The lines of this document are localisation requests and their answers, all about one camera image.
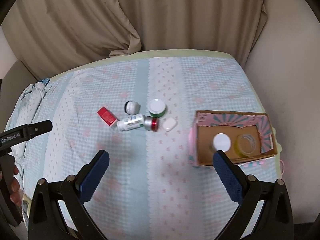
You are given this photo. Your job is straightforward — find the white vitamin bottle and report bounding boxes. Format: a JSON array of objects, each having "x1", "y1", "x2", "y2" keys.
[{"x1": 117, "y1": 114, "x2": 145, "y2": 131}]

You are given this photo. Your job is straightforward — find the grey black cosmetic jar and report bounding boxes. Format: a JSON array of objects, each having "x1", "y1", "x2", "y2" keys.
[{"x1": 124, "y1": 101, "x2": 140, "y2": 115}]

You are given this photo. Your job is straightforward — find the white earbuds case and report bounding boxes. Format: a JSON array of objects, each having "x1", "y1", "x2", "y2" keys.
[{"x1": 163, "y1": 117, "x2": 177, "y2": 132}]

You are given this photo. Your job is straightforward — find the green jar white lid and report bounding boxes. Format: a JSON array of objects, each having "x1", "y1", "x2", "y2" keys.
[{"x1": 148, "y1": 99, "x2": 167, "y2": 118}]

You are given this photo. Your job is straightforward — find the person's left hand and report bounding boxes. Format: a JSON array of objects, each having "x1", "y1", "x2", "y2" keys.
[{"x1": 0, "y1": 165, "x2": 22, "y2": 207}]

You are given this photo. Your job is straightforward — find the clear tape roll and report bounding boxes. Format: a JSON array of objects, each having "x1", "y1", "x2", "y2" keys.
[{"x1": 234, "y1": 133, "x2": 257, "y2": 157}]

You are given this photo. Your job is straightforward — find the white round lid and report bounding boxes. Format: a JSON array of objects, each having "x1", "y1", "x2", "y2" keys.
[{"x1": 212, "y1": 133, "x2": 232, "y2": 152}]

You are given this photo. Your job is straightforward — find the red small carton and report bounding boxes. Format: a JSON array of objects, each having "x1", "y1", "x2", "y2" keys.
[{"x1": 97, "y1": 107, "x2": 118, "y2": 127}]

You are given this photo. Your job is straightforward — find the cardboard box with pink flaps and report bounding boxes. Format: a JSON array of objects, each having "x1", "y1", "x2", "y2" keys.
[{"x1": 188, "y1": 110, "x2": 278, "y2": 167}]

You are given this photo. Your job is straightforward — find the red silver can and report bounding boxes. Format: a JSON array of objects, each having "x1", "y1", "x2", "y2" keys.
[{"x1": 144, "y1": 116, "x2": 158, "y2": 132}]

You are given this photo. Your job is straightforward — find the beige sofa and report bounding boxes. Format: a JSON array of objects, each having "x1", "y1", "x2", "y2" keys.
[{"x1": 0, "y1": 0, "x2": 320, "y2": 225}]

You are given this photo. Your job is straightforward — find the beige curtain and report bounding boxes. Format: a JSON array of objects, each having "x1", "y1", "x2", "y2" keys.
[{"x1": 1, "y1": 0, "x2": 267, "y2": 79}]

